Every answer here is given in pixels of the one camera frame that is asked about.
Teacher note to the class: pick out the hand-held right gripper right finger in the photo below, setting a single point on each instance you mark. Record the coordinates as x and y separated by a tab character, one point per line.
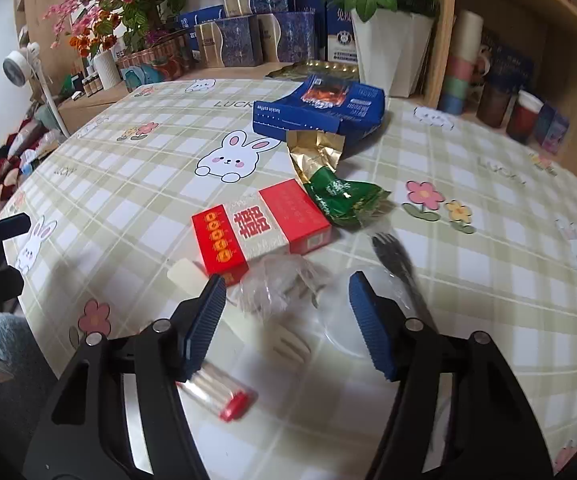
371	325

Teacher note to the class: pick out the flat blue box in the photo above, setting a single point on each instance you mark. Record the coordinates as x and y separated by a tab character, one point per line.
201	17

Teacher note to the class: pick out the white plastic fork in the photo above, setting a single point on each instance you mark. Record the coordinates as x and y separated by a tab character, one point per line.
288	342

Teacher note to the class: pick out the blue white emblem box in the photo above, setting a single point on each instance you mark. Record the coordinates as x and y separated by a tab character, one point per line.
341	35

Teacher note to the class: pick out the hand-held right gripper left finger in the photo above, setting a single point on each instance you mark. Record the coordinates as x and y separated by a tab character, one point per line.
203	325

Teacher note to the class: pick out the dark blue shelf box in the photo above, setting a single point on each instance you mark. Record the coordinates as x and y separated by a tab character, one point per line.
513	65

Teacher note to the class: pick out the blue printed cardboard box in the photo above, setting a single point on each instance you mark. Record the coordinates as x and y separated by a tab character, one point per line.
318	110

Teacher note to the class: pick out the clear plastic lid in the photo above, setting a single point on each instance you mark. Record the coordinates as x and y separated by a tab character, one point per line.
338	330

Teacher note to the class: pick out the gold blister pill pack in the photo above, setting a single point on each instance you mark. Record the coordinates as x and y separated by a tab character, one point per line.
318	67

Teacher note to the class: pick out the red cup white lid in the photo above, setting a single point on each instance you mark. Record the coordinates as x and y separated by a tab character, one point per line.
523	120

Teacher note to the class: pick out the white desk fan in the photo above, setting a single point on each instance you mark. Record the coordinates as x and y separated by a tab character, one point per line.
16	67

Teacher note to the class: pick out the clear plastic wrapper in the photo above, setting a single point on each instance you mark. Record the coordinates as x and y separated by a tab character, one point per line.
273	285

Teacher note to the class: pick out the pile of red clothes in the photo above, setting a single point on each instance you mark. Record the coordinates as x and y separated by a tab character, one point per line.
13	160

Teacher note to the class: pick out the red capped toothpick tube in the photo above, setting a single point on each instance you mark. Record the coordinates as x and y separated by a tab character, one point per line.
228	400

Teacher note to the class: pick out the row of small dark bottles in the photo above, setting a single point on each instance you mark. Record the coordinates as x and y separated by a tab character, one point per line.
88	85

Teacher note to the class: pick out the stacked pastel cups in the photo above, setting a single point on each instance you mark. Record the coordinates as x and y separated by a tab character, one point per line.
461	70

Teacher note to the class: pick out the brown cup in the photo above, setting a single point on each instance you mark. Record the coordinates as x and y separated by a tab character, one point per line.
496	105

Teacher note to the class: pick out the red rose plant white pot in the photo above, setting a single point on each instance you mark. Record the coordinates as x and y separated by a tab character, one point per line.
393	50

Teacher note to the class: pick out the green foil snack packet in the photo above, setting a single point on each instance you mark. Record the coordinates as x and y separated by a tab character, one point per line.
343	200

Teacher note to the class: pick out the red gold printed box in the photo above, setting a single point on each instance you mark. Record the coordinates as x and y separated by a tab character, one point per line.
268	220

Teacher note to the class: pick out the wicker basket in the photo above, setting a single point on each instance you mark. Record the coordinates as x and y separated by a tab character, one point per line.
158	60

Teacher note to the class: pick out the black plastic fork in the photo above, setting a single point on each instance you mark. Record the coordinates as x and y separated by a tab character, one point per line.
393	255

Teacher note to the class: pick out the small purple blue box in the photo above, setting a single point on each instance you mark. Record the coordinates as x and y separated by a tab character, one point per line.
551	127

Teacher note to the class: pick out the folding table with checkered cloth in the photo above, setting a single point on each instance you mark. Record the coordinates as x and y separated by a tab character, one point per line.
418	170

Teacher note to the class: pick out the wooden shelf unit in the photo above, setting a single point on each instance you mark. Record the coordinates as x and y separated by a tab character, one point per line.
568	25

